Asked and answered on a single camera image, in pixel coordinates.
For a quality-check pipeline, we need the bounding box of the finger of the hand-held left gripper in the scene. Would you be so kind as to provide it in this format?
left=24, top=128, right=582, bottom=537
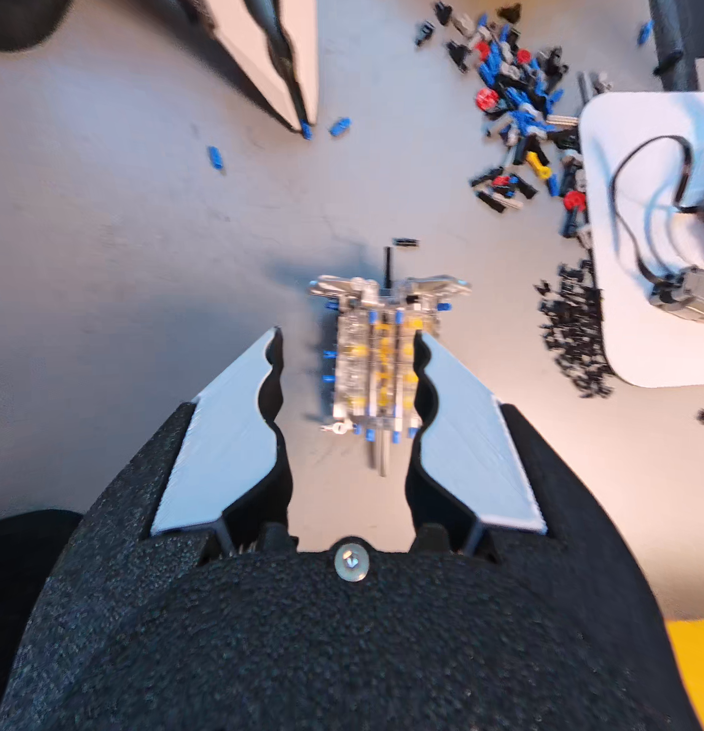
left=204, top=0, right=307, bottom=130
left=261, top=0, right=320, bottom=130

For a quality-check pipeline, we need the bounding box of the black motor cable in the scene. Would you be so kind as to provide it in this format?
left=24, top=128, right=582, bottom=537
left=609, top=135, right=704, bottom=286

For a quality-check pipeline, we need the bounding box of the grey transparent engine model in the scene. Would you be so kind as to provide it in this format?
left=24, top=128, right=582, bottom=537
left=309, top=246, right=471, bottom=475

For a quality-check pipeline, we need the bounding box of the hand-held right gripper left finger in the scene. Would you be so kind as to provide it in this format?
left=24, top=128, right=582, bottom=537
left=150, top=326, right=296, bottom=549

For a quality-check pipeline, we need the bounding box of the pile of black links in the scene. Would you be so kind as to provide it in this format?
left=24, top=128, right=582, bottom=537
left=535, top=261, right=615, bottom=398

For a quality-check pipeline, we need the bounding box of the pile of mixed building pieces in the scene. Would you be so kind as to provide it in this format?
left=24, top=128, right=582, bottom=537
left=415, top=0, right=613, bottom=238

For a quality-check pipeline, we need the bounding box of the grey motor block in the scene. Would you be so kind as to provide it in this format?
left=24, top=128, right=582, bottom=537
left=651, top=267, right=704, bottom=326

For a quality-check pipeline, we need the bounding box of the grey desk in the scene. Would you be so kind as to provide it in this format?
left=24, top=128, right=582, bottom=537
left=0, top=0, right=704, bottom=623

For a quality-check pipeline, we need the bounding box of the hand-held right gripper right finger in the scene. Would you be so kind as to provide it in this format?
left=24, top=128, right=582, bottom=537
left=405, top=329, right=549, bottom=556

